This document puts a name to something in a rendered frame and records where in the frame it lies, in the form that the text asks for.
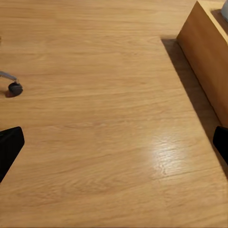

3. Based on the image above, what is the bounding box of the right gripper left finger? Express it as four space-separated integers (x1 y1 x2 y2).
0 126 25 183

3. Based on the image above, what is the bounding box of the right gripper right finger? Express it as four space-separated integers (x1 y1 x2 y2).
213 126 228 165

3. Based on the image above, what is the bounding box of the swivel chair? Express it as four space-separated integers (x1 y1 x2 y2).
0 71 23 95

